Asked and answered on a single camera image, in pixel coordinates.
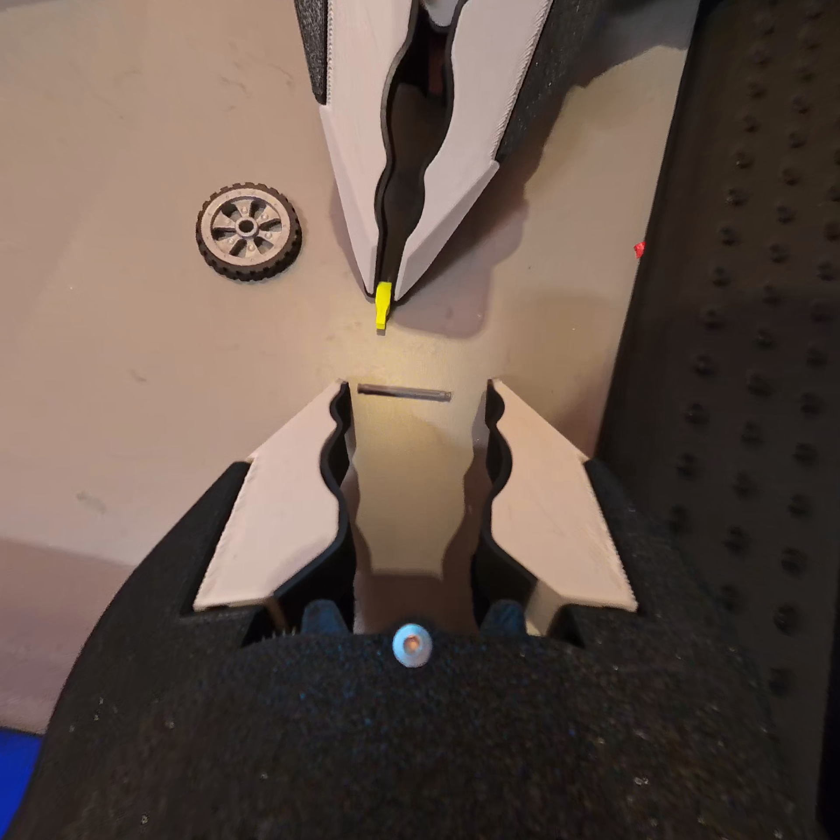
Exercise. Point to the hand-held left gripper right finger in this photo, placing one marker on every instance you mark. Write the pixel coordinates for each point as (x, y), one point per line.
(558, 525)

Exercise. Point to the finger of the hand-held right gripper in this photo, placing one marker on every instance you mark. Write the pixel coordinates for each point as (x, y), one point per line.
(354, 98)
(485, 98)

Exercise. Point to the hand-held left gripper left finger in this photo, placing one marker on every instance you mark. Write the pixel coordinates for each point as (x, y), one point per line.
(275, 525)

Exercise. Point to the thin grey plastic rod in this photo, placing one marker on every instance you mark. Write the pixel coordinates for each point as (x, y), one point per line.
(403, 392)

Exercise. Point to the yellow-green plastic connector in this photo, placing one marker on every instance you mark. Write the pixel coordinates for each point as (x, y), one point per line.
(382, 305)

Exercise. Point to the blue plastic storage bin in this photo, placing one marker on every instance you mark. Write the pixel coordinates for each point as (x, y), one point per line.
(16, 774)

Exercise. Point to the black toy vehicle wheel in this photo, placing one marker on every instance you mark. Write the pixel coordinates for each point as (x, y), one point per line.
(216, 223)

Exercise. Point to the black perforated mat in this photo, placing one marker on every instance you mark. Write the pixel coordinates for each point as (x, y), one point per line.
(754, 328)

